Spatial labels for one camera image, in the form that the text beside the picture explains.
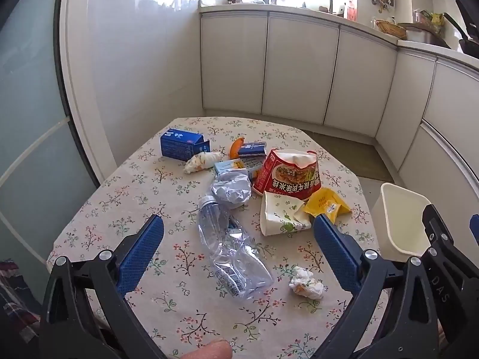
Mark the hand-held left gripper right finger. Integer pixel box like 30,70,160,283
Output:
312,214,442,359

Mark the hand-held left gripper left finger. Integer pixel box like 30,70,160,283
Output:
39,214,167,359

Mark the white plastic bin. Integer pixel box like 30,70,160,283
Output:
370,182,433,264

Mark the white paper cup green print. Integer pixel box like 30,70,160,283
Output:
260,191,313,237

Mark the red snack bag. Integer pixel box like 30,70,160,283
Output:
251,147,322,200

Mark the silver wrapper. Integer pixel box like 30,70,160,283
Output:
210,170,252,210

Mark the white tissue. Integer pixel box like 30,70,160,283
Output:
183,151,224,174
288,265,325,300

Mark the blue cardboard box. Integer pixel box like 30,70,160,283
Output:
160,128,212,162

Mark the light blue milk carton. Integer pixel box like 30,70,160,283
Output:
213,158,266,180

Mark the dark blue small packet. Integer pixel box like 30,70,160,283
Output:
237,141,267,158

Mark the orange peel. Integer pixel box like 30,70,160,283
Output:
229,137,245,159

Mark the yellow snack packet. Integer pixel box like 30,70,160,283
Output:
302,187,351,225

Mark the crushed clear plastic bottle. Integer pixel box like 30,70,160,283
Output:
198,194,275,302

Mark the plaid cloth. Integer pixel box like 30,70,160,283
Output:
0,258,42,345

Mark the frosted glass sliding door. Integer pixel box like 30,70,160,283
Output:
0,0,100,307

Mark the black frying pan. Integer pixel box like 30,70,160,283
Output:
443,13,479,57

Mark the white kitchen cabinet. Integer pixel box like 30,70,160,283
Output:
200,10,479,210

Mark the metal pot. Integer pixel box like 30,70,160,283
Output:
406,26,450,47

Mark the wicker basket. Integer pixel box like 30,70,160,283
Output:
375,19,407,38

